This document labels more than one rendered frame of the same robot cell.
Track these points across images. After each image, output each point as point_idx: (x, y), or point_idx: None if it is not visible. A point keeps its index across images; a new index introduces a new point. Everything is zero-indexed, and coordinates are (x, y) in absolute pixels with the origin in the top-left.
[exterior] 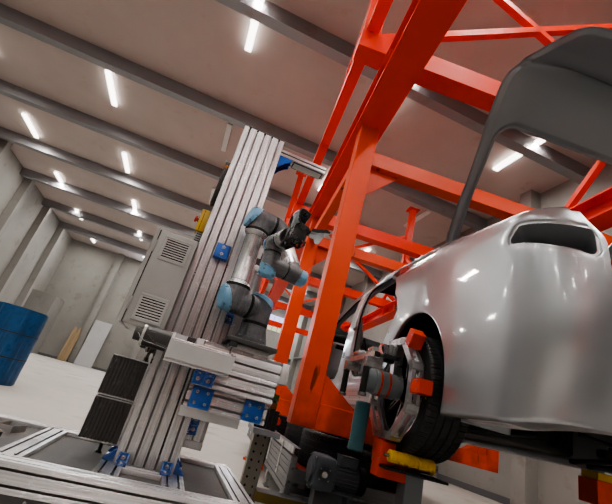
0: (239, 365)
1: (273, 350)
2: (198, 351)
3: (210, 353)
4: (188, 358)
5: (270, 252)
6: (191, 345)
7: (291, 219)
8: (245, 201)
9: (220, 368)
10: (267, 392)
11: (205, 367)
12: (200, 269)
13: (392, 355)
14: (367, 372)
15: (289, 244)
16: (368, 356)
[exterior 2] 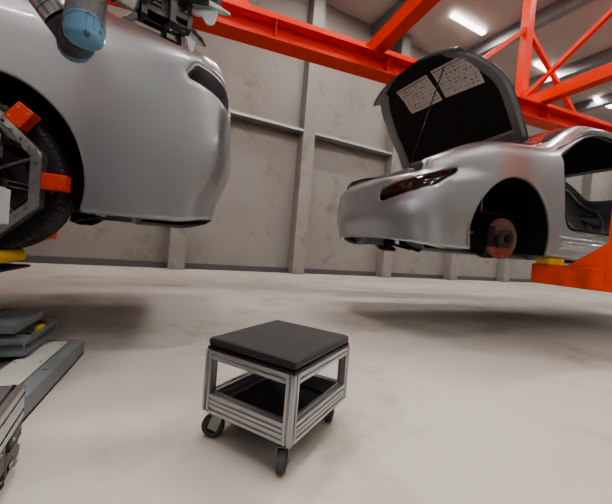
0: None
1: None
2: None
3: None
4: None
5: (105, 1)
6: None
7: (195, 0)
8: None
9: (1, 216)
10: None
11: None
12: None
13: (16, 141)
14: None
15: (163, 27)
16: None
